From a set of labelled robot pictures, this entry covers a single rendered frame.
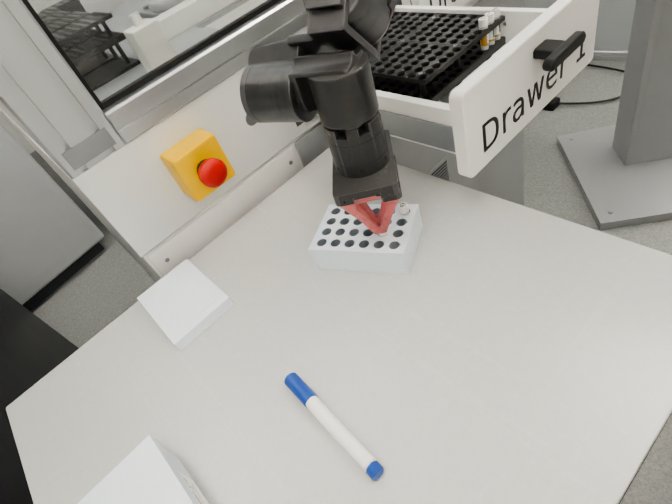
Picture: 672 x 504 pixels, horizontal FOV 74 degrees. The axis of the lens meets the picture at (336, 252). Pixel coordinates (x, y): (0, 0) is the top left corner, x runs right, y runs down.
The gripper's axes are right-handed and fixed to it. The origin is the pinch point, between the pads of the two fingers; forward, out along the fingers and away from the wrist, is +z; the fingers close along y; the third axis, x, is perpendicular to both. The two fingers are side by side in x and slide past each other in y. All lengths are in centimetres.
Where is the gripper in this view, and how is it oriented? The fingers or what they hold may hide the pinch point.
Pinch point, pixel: (379, 224)
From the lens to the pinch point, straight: 53.0
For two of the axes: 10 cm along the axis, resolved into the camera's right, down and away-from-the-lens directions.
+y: 0.0, 7.1, -7.0
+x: 9.7, -1.9, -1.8
